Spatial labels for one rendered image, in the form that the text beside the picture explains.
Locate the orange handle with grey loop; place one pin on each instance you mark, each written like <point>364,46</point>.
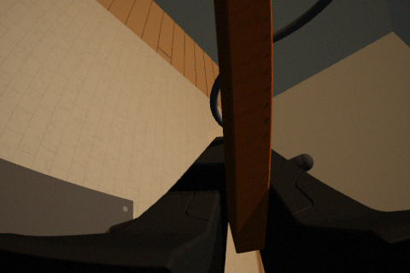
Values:
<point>245,50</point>

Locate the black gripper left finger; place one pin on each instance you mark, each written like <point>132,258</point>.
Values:
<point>185,231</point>

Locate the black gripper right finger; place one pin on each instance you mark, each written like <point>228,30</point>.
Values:
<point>313,228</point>

